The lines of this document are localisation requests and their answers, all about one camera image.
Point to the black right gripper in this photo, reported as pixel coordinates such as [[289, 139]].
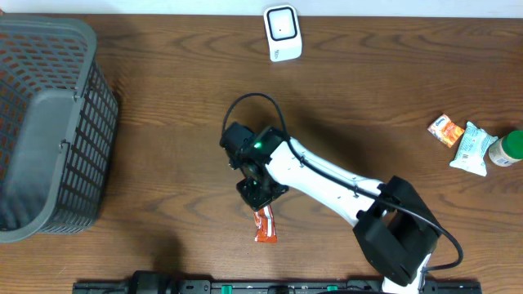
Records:
[[254, 200]]

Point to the green lid jar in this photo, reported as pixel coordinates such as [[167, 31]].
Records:
[[507, 150]]

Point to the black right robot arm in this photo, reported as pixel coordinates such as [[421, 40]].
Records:
[[392, 224]]

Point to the dark grey plastic basket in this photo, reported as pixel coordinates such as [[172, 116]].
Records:
[[58, 127]]

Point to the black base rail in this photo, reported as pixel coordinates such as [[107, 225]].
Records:
[[157, 283]]

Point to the orange small box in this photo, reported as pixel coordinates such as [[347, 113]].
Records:
[[446, 131]]

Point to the mint green wipes pack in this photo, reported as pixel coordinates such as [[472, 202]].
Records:
[[472, 149]]

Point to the red snack wrapper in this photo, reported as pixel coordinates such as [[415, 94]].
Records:
[[265, 223]]

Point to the white barcode scanner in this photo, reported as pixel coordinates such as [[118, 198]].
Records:
[[283, 33]]

